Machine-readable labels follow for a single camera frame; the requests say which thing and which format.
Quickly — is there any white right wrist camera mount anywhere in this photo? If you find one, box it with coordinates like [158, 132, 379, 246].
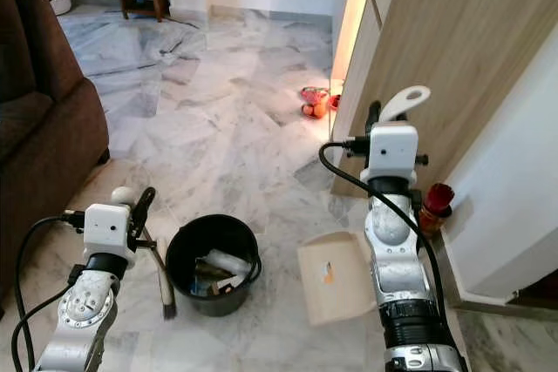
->
[366, 124, 419, 183]

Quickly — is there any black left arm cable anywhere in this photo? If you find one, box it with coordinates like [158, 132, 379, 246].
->
[11, 283, 72, 372]
[10, 211, 84, 372]

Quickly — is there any red cylindrical can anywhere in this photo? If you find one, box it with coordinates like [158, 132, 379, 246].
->
[418, 182, 456, 233]

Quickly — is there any cream long-handled dustpan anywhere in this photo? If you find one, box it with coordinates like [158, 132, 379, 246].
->
[296, 85, 432, 328]

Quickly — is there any dark wooden staircase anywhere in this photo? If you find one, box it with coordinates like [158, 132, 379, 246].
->
[513, 287, 558, 312]

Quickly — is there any wood grain cabinet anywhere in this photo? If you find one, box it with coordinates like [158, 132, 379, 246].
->
[330, 0, 558, 199]

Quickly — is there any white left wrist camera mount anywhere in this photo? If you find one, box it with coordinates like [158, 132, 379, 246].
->
[83, 204, 136, 260]

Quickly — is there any cream-handled black bristle broom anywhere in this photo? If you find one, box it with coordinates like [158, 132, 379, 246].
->
[112, 186, 180, 321]

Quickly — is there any white plastic bottle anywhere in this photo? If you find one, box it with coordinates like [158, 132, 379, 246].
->
[205, 248, 254, 277]

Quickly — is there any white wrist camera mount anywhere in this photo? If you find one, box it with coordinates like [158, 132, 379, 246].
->
[83, 204, 136, 260]
[366, 124, 419, 183]

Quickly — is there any brown fabric sofa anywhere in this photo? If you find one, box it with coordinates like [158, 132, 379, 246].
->
[0, 0, 112, 303]

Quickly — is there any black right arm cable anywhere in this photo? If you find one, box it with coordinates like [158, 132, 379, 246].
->
[318, 137, 447, 321]

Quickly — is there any red orange offerings pile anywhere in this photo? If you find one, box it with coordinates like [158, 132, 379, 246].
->
[299, 85, 343, 120]

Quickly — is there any black plastic bucket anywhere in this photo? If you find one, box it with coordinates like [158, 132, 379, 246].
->
[166, 213, 262, 317]

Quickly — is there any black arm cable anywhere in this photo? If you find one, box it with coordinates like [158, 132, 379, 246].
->
[318, 137, 447, 321]
[10, 211, 84, 372]
[11, 283, 72, 372]

